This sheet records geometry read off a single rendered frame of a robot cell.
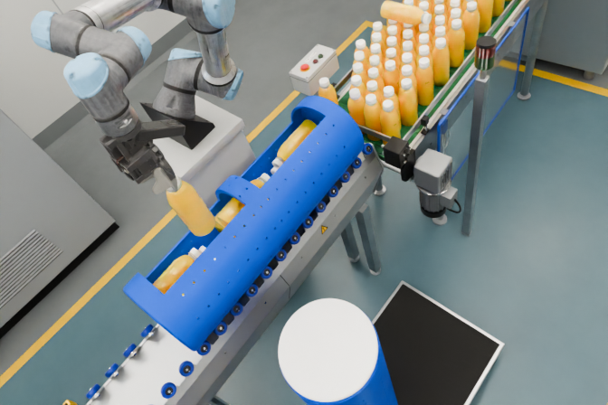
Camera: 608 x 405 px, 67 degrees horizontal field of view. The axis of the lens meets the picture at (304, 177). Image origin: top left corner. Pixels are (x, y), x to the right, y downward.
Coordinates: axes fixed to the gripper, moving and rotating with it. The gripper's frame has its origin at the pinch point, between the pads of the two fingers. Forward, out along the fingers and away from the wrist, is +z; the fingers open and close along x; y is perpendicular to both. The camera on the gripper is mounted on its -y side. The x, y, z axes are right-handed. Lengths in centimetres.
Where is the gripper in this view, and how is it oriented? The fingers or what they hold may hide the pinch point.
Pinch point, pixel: (170, 181)
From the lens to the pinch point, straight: 113.8
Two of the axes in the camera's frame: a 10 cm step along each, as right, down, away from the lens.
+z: 2.0, 6.4, 7.4
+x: 7.5, 3.9, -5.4
